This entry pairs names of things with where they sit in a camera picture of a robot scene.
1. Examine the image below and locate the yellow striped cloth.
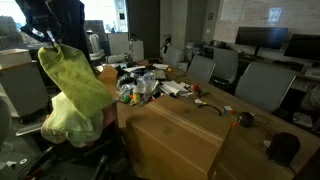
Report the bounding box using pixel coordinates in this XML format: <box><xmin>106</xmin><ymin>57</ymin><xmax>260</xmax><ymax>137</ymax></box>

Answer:
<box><xmin>37</xmin><ymin>43</ymin><xmax>115</xmax><ymax>120</ymax></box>

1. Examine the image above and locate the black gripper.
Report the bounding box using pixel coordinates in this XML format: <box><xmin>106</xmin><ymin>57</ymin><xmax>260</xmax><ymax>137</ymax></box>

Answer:
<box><xmin>20</xmin><ymin>13</ymin><xmax>63</xmax><ymax>50</ymax></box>

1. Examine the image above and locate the rubik's cube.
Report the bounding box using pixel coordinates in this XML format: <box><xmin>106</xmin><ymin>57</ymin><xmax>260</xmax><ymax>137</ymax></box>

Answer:
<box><xmin>222</xmin><ymin>105</ymin><xmax>234</xmax><ymax>116</ymax></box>

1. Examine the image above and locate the pile of cluttered items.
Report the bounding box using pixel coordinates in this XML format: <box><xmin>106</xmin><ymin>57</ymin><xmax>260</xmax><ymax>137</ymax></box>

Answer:
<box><xmin>117</xmin><ymin>70</ymin><xmax>158</xmax><ymax>98</ymax></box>

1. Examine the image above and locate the small white cabinet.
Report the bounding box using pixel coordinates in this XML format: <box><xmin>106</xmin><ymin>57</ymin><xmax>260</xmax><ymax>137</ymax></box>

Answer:
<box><xmin>128</xmin><ymin>39</ymin><xmax>145</xmax><ymax>62</ymax></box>

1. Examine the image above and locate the cream white cloth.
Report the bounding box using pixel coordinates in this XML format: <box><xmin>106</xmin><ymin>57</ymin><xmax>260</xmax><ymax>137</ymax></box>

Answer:
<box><xmin>64</xmin><ymin>134</ymin><xmax>102</xmax><ymax>149</ymax></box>

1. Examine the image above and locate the light green cloth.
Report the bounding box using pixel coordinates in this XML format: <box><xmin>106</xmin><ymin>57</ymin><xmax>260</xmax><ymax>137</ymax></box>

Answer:
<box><xmin>40</xmin><ymin>91</ymin><xmax>105</xmax><ymax>148</ymax></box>

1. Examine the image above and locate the black cable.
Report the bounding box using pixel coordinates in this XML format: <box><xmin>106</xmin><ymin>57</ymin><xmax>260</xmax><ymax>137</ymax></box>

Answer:
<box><xmin>197</xmin><ymin>102</ymin><xmax>223</xmax><ymax>117</ymax></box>

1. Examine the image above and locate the black robot stand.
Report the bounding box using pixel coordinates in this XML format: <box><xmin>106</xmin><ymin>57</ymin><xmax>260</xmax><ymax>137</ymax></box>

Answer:
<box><xmin>0</xmin><ymin>144</ymin><xmax>113</xmax><ymax>180</ymax></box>

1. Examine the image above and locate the wide black computer monitor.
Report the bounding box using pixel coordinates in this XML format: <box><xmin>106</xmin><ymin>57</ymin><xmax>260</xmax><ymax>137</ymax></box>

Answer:
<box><xmin>234</xmin><ymin>26</ymin><xmax>289</xmax><ymax>58</ymax></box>

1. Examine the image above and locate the pink cloth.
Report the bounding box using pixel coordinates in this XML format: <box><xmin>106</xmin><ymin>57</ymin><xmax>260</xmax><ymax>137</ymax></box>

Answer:
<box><xmin>100</xmin><ymin>103</ymin><xmax>118</xmax><ymax>130</ymax></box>

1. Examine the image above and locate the computer keyboard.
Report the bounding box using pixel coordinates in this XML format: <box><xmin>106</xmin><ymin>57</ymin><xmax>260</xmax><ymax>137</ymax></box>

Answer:
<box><xmin>304</xmin><ymin>67</ymin><xmax>320</xmax><ymax>80</ymax></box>

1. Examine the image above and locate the white bottle yellow label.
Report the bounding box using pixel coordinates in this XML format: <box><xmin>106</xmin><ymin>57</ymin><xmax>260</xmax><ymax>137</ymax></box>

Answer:
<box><xmin>132</xmin><ymin>83</ymin><xmax>141</xmax><ymax>103</ymax></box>

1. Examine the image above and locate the whiteboard with writing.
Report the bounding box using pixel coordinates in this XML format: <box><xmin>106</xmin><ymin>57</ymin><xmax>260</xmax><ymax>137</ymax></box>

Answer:
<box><xmin>218</xmin><ymin>0</ymin><xmax>320</xmax><ymax>36</ymax></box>

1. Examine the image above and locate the large cardboard box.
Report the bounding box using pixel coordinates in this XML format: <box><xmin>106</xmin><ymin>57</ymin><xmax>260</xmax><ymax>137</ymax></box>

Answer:
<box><xmin>125</xmin><ymin>94</ymin><xmax>235</xmax><ymax>180</ymax></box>

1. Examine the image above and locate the stack of white papers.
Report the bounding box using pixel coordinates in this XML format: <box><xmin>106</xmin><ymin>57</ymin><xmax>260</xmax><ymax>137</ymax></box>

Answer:
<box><xmin>158</xmin><ymin>79</ymin><xmax>190</xmax><ymax>95</ymax></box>

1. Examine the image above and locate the grey office chair holding clothes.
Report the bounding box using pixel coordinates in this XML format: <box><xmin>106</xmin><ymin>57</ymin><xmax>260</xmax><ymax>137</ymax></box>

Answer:
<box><xmin>14</xmin><ymin>98</ymin><xmax>125</xmax><ymax>168</ymax></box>

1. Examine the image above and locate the dark round bowl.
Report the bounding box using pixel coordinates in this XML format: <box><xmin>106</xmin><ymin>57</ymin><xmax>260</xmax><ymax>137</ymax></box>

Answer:
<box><xmin>265</xmin><ymin>131</ymin><xmax>301</xmax><ymax>168</ymax></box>

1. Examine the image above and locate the grey rolling cabinet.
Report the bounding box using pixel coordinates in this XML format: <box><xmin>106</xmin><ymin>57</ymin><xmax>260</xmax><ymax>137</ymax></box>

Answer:
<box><xmin>0</xmin><ymin>60</ymin><xmax>52</xmax><ymax>123</ymax></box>

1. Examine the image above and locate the white storage box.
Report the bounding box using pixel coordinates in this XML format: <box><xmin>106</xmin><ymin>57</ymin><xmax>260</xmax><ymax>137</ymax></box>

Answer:
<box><xmin>0</xmin><ymin>48</ymin><xmax>33</xmax><ymax>70</ymax></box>

